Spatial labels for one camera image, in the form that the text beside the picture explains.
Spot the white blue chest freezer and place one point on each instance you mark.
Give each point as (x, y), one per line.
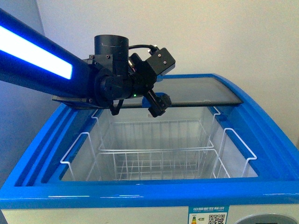
(35, 194)

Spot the blue energy label sticker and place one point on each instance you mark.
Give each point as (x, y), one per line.
(208, 214)

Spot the black blue left robot arm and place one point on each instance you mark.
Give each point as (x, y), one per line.
(103, 80)

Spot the grey round control panel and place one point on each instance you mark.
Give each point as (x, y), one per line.
(267, 219)

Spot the glass sliding freezer lid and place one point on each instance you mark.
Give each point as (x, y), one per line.
(189, 91)

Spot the white wire freezer basket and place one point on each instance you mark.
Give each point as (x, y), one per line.
(184, 143)

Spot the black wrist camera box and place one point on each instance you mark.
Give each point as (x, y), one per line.
(161, 62)

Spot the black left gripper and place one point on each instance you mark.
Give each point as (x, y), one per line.
(143, 78)

